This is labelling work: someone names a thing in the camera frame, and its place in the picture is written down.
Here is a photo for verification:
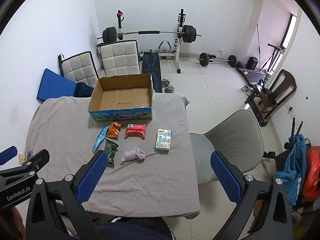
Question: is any white quilted chair right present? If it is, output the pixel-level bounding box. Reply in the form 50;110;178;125
99;40;140;77

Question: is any blue bag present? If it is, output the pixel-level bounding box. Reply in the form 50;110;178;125
274;134;307;206

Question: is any red snack packet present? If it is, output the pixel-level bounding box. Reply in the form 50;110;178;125
124;124;146;140

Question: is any orange snack packet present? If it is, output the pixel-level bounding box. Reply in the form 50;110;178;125
106;121;121;138

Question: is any red bag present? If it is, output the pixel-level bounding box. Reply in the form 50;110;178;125
303;146;320;202

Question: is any grey office chair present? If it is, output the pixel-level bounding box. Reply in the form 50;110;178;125
190;109;264;185

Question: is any barbell on rack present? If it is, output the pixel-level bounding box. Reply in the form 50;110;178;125
97;25;202;43

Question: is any cardboard milk box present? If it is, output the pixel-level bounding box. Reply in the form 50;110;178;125
88;74;153;121

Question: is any weight bench rack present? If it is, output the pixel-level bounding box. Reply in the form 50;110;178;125
115;9;187;74

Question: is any white blue tissue pack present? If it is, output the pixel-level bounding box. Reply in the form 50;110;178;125
155;129;172;151

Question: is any blue foam mat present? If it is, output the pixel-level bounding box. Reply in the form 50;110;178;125
37;68;76;102

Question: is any dark wooden chair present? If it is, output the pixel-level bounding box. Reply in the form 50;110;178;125
245;69;297;127

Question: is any grey table cloth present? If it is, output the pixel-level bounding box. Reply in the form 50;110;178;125
24;93;201;220

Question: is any purple knotted cloth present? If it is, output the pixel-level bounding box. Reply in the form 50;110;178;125
120;147;145;164

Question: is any green snack packet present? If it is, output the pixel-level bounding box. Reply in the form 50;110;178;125
104;138;119;168

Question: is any white quilted chair left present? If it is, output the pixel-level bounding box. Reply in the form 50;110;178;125
57;51;99;87

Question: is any chrome dumbbell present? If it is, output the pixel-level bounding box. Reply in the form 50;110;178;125
162;79;174;93

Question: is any white quilted chair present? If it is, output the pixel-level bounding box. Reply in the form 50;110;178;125
57;51;99;87
99;40;140;77

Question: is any floor barbell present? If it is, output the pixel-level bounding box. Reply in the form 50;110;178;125
197;53;238;68

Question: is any blue snack packet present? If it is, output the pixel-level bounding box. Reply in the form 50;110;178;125
92;125;110;153

